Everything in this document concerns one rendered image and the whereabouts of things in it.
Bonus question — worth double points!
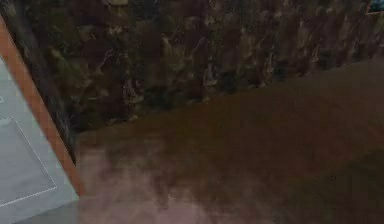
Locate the framed wall picture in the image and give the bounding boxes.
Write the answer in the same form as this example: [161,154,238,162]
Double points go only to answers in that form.
[365,0,384,16]

